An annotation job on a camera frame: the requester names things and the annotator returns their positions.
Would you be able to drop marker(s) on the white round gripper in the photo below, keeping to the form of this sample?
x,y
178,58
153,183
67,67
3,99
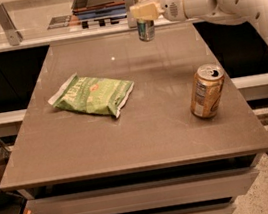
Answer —
x,y
172,4

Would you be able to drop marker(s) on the silver blue redbull can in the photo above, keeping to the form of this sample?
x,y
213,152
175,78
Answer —
x,y
145,28

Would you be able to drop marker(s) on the gold soda can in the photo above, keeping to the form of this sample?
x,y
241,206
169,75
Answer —
x,y
206,90

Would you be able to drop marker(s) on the green chip bag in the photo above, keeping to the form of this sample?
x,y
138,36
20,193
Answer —
x,y
89,95

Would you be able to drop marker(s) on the upper grey drawer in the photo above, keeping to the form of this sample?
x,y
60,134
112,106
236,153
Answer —
x,y
149,196

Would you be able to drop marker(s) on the middle metal rail bracket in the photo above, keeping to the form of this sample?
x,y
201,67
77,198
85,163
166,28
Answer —
x,y
130,19

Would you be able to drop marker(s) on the metal rail bracket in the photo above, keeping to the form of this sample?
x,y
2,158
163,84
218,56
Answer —
x,y
130,19
13,35

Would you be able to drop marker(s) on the left metal rail bracket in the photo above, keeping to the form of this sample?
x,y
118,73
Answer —
x,y
13,35

